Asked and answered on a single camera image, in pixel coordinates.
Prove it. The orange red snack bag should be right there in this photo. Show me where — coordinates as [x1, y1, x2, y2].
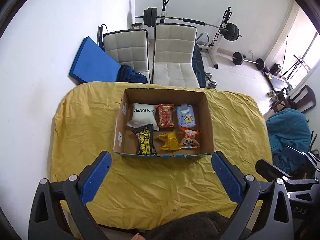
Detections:
[180, 126, 201, 148]

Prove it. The black shoe wipes pack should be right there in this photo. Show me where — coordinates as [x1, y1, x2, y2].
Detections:
[132, 124, 157, 155]

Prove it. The yellow snack bag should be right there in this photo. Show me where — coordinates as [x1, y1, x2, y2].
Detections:
[157, 132, 181, 151]

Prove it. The white soft pouch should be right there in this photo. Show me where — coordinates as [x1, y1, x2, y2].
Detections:
[127, 103, 159, 131]

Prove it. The operator hand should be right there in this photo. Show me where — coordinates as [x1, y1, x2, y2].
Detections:
[131, 233, 146, 240]

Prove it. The dark fuzzy clothing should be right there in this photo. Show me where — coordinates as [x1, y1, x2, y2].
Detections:
[143, 211, 229, 239]

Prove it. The teal blanket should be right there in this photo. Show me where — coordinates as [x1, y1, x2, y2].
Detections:
[266, 108, 311, 174]

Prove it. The yellow tablecloth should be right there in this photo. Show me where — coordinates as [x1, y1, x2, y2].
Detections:
[51, 82, 272, 230]

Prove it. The dark wooden chair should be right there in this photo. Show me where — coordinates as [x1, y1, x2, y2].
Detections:
[270, 85, 316, 114]

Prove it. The light blue tissue pack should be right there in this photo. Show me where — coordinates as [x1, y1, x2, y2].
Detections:
[176, 104, 196, 128]

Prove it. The cardboard box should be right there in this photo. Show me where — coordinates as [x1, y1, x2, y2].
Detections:
[113, 88, 214, 158]

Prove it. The small chrome dumbbell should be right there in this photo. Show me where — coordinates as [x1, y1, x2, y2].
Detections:
[205, 73, 217, 89]

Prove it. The red snack packet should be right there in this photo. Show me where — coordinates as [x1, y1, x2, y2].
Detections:
[157, 103, 174, 128]

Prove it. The barbell on floor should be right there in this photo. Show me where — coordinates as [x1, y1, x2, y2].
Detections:
[232, 51, 265, 70]

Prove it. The blue foam mat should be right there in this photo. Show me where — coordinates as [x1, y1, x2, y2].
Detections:
[69, 36, 121, 83]

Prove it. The dark blue knitted cloth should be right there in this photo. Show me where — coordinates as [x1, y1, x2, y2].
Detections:
[116, 64, 148, 84]

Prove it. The black blue weight bench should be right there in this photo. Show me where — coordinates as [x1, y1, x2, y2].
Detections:
[191, 45, 206, 88]

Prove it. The white weight rack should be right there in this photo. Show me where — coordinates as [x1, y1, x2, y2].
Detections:
[196, 7, 232, 69]

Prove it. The white padded chair left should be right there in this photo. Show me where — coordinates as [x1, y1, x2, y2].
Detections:
[104, 29, 150, 83]

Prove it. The white padded chair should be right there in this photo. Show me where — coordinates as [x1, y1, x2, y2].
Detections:
[151, 23, 200, 88]
[104, 29, 150, 83]

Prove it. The white padded chair right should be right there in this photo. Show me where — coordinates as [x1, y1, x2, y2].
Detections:
[151, 23, 200, 88]

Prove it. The barbell on rack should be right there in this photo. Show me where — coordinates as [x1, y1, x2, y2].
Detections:
[135, 7, 241, 41]

